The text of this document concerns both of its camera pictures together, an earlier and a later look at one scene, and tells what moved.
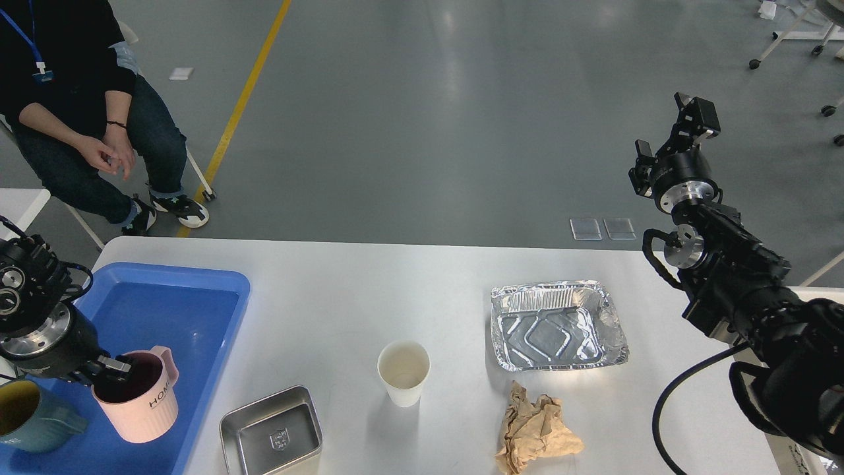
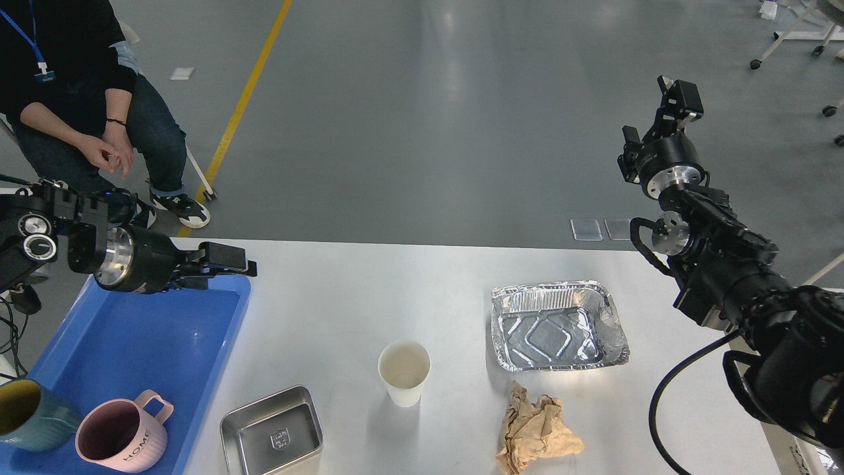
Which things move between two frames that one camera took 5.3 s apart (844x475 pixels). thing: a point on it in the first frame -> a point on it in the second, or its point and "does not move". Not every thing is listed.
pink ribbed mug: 141,407 -> 125,435
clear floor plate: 585,229 does not move
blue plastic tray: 193,311 does not move
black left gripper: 63,343 -> 137,259
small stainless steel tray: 281,431 does not move
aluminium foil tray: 558,324 does not move
